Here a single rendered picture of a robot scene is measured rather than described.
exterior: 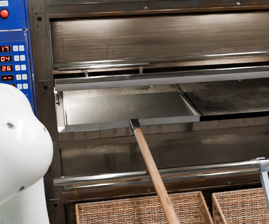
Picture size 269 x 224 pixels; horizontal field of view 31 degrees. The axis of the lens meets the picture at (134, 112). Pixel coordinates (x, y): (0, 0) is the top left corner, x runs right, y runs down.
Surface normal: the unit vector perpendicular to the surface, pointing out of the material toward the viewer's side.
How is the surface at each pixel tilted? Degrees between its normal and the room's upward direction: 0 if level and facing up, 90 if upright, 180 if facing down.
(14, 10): 90
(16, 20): 90
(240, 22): 70
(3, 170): 83
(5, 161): 75
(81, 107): 1
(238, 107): 0
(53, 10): 90
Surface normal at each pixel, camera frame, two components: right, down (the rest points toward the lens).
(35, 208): 0.73, 0.28
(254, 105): -0.01, -0.93
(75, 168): 0.14, 0.02
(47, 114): 0.16, 0.36
